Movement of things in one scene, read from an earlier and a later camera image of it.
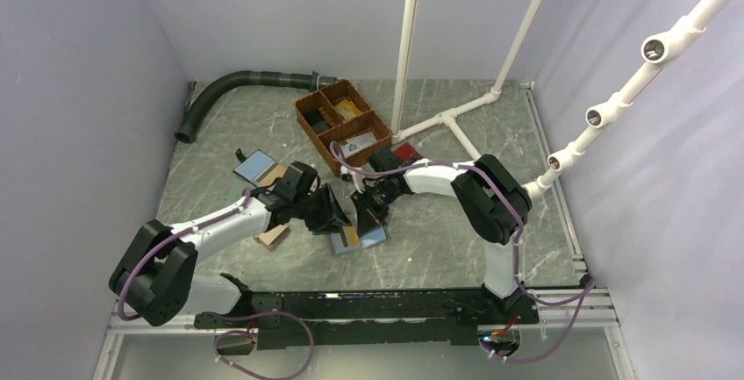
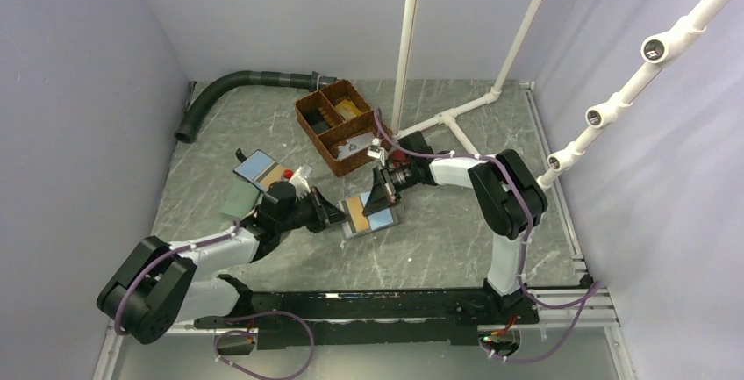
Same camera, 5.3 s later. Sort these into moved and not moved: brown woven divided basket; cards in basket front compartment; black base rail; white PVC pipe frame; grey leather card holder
Moved: grey leather card holder
Not moved: brown woven divided basket; cards in basket front compartment; white PVC pipe frame; black base rail
